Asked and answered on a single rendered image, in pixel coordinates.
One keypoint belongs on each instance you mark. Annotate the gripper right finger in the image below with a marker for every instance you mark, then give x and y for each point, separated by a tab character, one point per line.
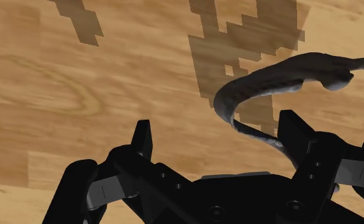
318	155

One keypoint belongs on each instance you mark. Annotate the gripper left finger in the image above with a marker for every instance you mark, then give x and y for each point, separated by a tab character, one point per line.
129	173

